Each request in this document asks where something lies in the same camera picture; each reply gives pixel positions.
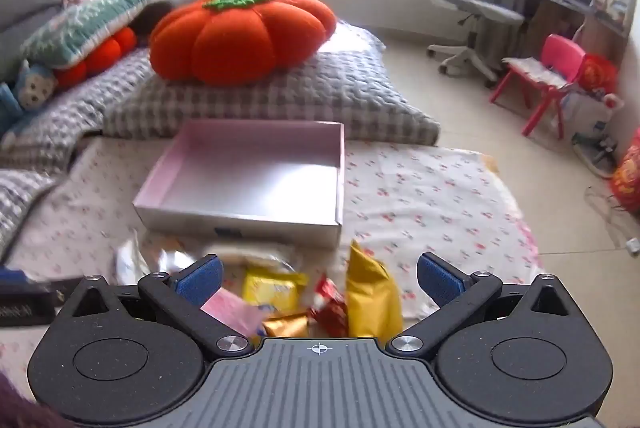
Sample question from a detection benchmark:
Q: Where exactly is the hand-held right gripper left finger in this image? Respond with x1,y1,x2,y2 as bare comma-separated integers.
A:
58,255,253,358

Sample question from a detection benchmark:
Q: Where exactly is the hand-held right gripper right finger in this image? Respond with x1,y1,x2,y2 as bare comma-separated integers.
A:
388,252,577,356

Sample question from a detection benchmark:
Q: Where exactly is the yellow cracker packet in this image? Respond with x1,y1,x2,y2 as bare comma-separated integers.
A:
241,265,308,316

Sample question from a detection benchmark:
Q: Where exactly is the large golden snack bag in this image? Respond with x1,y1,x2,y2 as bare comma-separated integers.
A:
346,239,405,339

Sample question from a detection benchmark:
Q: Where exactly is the white grey snack packet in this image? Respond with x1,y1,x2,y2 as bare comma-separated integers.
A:
114,230,151,286

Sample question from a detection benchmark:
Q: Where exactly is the gold brown snack wrapper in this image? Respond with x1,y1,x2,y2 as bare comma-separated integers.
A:
260,312,313,339

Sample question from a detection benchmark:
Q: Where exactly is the red white snack packet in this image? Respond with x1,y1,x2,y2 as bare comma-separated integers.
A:
309,273,351,338

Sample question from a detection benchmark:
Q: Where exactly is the pink cardboard box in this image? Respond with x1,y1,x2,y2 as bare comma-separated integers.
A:
132,119,346,249

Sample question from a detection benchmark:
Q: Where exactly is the pink snack packet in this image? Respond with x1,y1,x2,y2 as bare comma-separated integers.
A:
200,289,263,340

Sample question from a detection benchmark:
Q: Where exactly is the clear rice cracker packet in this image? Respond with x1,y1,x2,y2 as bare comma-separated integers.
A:
202,243,301,279

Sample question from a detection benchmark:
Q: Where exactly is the cherry print bed sheet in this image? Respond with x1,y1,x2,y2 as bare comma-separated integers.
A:
0,135,546,389

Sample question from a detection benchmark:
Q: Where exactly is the dark maroon cloth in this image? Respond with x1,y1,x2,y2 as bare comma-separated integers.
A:
0,372,66,428

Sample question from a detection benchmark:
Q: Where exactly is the grey checkered quilt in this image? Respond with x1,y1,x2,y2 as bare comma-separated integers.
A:
0,48,156,253

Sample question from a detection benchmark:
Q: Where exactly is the blue plush toy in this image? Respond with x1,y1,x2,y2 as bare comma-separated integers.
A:
0,60,58,133

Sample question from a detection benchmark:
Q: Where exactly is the red bag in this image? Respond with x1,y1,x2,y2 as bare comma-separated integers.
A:
611,143,640,209
577,54,618,96

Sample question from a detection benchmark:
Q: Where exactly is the grey checkered pillow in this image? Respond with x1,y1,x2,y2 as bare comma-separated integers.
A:
102,20,441,145

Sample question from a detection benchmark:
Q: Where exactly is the white bag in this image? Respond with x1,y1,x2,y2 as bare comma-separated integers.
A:
560,88,626,143

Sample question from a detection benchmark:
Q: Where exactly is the patterned cloth on chair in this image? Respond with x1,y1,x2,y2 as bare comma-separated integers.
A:
502,56,571,84

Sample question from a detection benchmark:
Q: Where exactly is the orange red plush toy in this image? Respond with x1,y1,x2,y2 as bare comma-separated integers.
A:
54,26,138,89

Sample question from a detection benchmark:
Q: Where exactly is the orange pumpkin cushion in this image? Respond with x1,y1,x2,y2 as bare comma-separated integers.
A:
149,0,338,86

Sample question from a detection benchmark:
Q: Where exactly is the pink plastic child chair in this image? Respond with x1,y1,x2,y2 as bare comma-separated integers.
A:
489,34,587,137

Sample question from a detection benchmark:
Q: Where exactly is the dark grey cushion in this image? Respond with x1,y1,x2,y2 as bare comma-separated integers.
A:
131,0,201,39

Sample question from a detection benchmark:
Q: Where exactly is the grey office chair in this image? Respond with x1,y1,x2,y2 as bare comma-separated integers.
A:
427,0,526,88

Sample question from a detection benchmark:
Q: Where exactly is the green patterned pillow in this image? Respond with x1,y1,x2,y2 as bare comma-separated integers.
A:
20,0,153,69

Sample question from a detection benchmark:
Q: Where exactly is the plain grey blanket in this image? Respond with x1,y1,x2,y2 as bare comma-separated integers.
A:
0,0,63,78

